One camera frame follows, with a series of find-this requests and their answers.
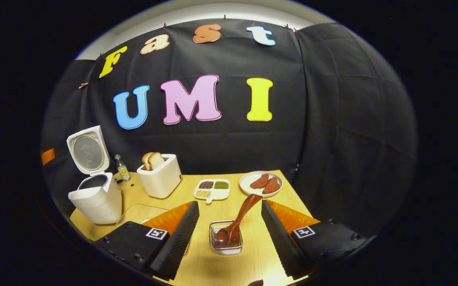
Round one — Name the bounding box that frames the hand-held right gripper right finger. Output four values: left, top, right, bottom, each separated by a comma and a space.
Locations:
261, 199, 369, 279

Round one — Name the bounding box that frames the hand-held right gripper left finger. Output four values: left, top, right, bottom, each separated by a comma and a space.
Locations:
95, 201, 200, 281

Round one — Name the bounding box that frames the brown wooden spoon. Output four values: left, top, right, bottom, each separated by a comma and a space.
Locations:
214, 194, 263, 249

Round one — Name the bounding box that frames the wire chopstick holder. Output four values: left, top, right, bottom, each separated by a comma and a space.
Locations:
209, 220, 243, 255

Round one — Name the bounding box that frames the white rice cooker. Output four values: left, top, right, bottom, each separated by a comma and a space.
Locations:
66, 126, 122, 225

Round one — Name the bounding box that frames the clear plastic container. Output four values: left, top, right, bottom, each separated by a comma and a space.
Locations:
115, 203, 170, 230

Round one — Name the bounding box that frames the red meat slice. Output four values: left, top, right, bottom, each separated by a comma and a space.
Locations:
262, 177, 281, 195
250, 173, 270, 189

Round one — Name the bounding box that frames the white divided bean dish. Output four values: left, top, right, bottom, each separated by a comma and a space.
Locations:
194, 179, 231, 204

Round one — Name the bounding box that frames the white toaster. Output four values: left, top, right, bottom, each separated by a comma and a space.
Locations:
137, 154, 182, 199

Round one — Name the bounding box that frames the white round plate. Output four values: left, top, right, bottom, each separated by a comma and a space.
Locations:
239, 171, 283, 198

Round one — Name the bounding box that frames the small glass bottle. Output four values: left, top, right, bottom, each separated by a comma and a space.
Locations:
114, 154, 131, 182

